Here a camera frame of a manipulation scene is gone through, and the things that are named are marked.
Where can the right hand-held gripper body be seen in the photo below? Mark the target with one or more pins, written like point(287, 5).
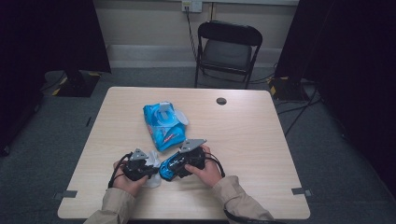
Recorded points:
point(194, 157)

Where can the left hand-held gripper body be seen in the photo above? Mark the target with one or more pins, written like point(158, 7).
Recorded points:
point(135, 169)

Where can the blue toy car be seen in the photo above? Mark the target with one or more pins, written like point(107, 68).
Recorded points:
point(166, 169)

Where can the white wet wipe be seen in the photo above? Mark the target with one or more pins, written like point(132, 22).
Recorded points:
point(154, 158)

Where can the blue wet wipes pack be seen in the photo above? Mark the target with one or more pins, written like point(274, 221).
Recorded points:
point(165, 127)

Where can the person's left hand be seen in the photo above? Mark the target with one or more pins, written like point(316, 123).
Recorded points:
point(127, 185)

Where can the person's right hand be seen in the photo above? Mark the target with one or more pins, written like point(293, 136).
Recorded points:
point(207, 172)

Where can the small black floor tape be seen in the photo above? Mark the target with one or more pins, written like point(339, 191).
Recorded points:
point(89, 121)

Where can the grey tape strip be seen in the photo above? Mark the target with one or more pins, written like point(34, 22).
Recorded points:
point(66, 194)
point(301, 191)

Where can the black stand base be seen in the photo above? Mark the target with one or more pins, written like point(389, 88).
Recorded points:
point(77, 85)
point(286, 88)

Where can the black folding chair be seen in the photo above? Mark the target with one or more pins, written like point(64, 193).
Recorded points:
point(229, 53)

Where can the black curtain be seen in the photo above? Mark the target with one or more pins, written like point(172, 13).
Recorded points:
point(46, 46)
point(351, 77)

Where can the white wall socket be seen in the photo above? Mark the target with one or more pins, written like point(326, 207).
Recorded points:
point(192, 5)

